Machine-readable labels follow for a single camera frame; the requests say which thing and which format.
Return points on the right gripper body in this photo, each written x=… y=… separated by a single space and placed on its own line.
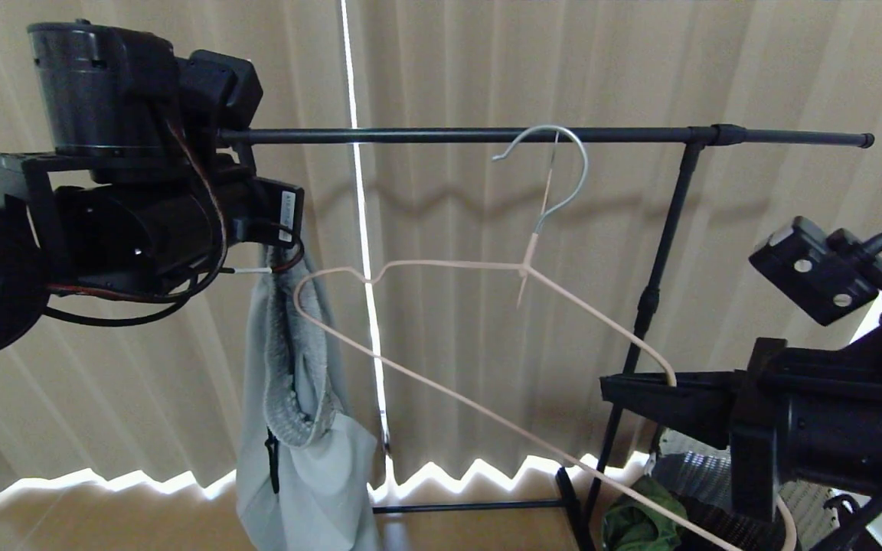
x=839 y=436

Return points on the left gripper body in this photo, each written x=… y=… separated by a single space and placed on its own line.
x=142 y=229

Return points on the pale grey shorts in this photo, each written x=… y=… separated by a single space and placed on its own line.
x=311 y=490

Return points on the pink clothes hanger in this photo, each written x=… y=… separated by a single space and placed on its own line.
x=524 y=268
x=544 y=191

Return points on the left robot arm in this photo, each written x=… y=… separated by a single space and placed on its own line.
x=96 y=92

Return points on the white laundry basket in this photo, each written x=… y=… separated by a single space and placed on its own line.
x=686 y=463

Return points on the black clothes rack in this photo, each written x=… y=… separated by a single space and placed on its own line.
x=449 y=136

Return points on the green garment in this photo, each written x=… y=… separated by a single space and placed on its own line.
x=640 y=524

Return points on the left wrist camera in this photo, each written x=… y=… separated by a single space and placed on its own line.
x=219 y=88

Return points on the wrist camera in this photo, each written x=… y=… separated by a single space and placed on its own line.
x=816 y=275
x=219 y=88

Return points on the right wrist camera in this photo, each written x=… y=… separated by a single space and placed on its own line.
x=816 y=275

